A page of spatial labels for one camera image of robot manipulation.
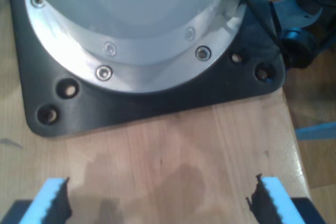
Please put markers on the black metal clamp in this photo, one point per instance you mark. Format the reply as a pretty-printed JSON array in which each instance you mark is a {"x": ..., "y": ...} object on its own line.
[{"x": 296, "y": 43}]

